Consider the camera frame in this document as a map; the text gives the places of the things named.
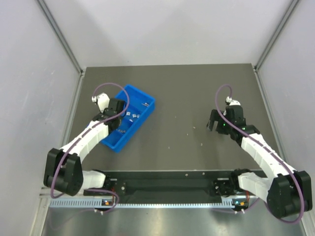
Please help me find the blue plastic compartment bin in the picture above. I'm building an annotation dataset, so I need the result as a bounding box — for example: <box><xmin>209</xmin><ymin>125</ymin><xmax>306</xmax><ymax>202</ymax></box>
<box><xmin>100</xmin><ymin>85</ymin><xmax>156</xmax><ymax>153</ymax></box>

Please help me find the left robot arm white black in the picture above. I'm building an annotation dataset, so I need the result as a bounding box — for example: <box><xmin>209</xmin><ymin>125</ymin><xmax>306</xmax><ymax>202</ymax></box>
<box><xmin>43</xmin><ymin>98</ymin><xmax>126</xmax><ymax>198</ymax></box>

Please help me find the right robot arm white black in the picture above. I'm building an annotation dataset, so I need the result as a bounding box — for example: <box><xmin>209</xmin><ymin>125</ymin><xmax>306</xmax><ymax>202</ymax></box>
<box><xmin>207</xmin><ymin>105</ymin><xmax>313</xmax><ymax>219</ymax></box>

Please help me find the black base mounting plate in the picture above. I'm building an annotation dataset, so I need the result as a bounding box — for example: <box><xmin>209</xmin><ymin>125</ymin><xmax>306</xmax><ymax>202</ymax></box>
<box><xmin>89</xmin><ymin>178</ymin><xmax>233</xmax><ymax>196</ymax></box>

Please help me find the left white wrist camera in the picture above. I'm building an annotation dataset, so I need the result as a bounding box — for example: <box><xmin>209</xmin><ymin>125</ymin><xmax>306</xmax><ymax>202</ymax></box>
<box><xmin>92</xmin><ymin>93</ymin><xmax>110</xmax><ymax>113</ymax></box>

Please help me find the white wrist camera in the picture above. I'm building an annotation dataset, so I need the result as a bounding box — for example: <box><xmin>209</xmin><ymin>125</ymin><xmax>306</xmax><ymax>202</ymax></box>
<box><xmin>225</xmin><ymin>96</ymin><xmax>241</xmax><ymax>106</ymax></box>
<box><xmin>92</xmin><ymin>93</ymin><xmax>110</xmax><ymax>113</ymax></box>

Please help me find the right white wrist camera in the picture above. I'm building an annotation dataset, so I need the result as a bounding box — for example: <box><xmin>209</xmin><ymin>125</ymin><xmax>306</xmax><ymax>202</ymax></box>
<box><xmin>225</xmin><ymin>96</ymin><xmax>241</xmax><ymax>106</ymax></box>

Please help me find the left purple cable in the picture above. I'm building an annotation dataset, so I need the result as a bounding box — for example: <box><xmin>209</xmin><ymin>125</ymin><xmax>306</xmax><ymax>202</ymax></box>
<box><xmin>49</xmin><ymin>83</ymin><xmax>130</xmax><ymax>229</ymax></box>

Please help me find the grey slotted cable duct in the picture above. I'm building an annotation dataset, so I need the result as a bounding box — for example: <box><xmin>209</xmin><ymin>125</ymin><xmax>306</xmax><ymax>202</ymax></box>
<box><xmin>49</xmin><ymin>197</ymin><xmax>246</xmax><ymax>208</ymax></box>

